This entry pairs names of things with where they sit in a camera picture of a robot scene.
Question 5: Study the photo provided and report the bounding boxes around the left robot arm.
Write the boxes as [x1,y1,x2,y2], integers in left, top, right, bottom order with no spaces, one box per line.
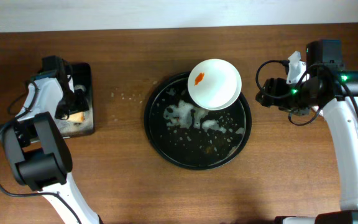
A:
[0,55,102,223]

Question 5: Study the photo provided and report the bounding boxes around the black rectangular tray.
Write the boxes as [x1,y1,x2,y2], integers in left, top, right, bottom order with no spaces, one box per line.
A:
[55,63,94,138]

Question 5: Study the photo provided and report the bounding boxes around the pinkish white plate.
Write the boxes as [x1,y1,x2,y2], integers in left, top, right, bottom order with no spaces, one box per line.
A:
[311,106,324,117]

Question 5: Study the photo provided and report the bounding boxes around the yellow sponge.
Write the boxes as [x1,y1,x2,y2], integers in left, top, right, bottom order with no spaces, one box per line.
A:
[67,111,85,123]

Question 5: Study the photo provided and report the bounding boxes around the round black tray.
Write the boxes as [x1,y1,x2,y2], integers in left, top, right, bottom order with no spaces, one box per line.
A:
[144,72,252,170]

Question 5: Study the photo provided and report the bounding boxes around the white plate top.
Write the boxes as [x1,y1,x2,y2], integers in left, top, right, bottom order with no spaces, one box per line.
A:
[187,58,242,111]

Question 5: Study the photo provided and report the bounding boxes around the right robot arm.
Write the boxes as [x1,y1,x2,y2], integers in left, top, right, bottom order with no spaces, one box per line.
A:
[255,39,358,224]

